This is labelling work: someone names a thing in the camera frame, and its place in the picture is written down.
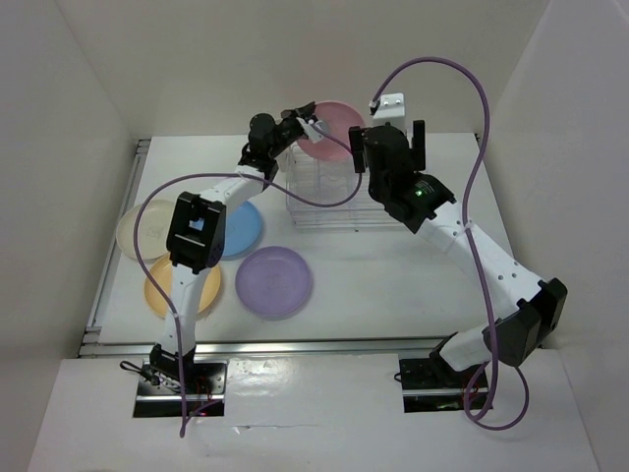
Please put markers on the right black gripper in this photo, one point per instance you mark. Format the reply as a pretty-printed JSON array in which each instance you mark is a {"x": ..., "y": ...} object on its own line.
[{"x": 417, "y": 153}]

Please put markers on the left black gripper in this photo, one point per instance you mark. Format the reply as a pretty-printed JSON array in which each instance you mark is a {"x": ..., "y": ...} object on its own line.
[{"x": 302, "y": 112}]

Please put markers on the pink plate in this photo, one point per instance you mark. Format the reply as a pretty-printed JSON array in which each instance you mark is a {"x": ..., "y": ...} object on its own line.
[{"x": 336, "y": 119}]

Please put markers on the blue plate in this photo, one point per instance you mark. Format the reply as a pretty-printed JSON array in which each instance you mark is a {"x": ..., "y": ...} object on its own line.
[{"x": 243, "y": 229}]

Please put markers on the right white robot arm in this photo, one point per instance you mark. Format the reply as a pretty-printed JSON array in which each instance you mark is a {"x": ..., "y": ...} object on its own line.
[{"x": 526, "y": 308}]

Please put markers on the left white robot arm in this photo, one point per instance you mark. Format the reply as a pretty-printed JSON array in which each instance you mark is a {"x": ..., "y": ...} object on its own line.
[{"x": 197, "y": 232}]

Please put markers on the purple plate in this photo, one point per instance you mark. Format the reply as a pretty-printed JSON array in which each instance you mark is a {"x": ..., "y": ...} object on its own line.
[{"x": 274, "y": 283}]

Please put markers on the cream plate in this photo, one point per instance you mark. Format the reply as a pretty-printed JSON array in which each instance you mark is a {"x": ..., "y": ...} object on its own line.
[{"x": 153, "y": 230}]

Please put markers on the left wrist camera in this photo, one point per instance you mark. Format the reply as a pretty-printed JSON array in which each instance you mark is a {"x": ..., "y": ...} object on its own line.
[{"x": 314, "y": 130}]

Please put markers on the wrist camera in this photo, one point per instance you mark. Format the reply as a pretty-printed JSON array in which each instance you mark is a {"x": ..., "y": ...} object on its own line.
[
  {"x": 389, "y": 109},
  {"x": 314, "y": 130}
]

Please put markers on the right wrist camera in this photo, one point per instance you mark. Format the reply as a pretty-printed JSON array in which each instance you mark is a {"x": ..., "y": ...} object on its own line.
[{"x": 389, "y": 109}]

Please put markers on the white wire dish rack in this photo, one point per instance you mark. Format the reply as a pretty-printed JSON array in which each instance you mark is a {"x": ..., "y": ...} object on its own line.
[{"x": 336, "y": 197}]

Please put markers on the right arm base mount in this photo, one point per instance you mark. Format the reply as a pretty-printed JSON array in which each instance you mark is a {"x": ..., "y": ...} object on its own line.
[{"x": 430, "y": 385}]

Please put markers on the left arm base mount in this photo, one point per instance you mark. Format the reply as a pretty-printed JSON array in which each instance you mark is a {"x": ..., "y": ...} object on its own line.
[{"x": 158, "y": 396}]

